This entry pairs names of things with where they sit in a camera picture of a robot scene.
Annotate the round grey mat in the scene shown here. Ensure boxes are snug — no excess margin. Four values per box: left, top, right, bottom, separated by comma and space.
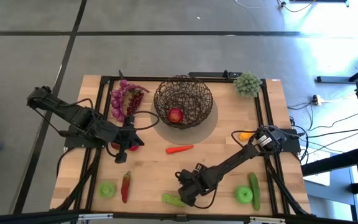
150, 102, 219, 146

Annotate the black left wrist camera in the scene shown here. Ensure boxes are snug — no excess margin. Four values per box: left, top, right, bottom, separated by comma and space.
128, 129, 145, 147

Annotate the silver gantry bracket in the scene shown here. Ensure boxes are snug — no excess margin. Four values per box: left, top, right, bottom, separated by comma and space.
78, 213, 114, 221
249, 217, 285, 224

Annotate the red green chili pepper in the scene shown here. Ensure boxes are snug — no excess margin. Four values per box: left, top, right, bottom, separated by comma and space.
121, 171, 132, 204

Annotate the red apple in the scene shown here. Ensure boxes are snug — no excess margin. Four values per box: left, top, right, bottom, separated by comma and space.
167, 108, 185, 124

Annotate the black flat bar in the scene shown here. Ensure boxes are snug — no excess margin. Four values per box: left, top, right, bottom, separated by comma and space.
188, 70, 244, 79

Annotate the dark wire basket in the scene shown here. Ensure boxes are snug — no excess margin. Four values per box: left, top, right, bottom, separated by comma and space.
153, 75, 214, 130

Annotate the light green wrinkled pepper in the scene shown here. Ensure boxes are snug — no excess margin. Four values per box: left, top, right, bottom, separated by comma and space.
162, 194, 186, 208

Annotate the orange carrot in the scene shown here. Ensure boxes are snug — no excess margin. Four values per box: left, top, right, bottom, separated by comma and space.
165, 144, 195, 155

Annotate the black floor beam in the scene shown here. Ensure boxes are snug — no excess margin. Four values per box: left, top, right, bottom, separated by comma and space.
301, 146, 358, 177

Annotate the purple grape bunch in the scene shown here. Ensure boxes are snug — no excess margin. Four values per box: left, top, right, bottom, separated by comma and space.
109, 79, 150, 123

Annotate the dark green cucumber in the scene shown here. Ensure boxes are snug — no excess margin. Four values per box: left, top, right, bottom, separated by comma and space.
248, 172, 262, 211

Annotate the red grape bunch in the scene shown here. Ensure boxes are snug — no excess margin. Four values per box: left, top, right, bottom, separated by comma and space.
126, 90, 145, 116

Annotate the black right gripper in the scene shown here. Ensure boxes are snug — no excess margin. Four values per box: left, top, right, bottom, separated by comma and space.
175, 164, 219, 207

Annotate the black camera gantry frame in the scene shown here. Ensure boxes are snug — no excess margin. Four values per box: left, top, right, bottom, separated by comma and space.
0, 208, 358, 224

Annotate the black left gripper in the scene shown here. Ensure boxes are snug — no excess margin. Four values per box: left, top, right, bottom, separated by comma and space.
104, 114, 136, 164

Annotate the green succulent in white pot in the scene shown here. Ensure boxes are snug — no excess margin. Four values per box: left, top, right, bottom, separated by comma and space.
232, 71, 263, 98

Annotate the orange yellow lemon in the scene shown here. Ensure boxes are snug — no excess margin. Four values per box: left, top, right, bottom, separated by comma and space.
239, 129, 254, 141

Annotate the green apple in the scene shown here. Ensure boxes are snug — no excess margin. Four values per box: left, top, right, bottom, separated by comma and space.
234, 185, 254, 205
98, 181, 117, 199

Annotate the grey desk leg frame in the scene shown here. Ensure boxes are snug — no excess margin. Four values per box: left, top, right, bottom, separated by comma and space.
316, 57, 358, 84

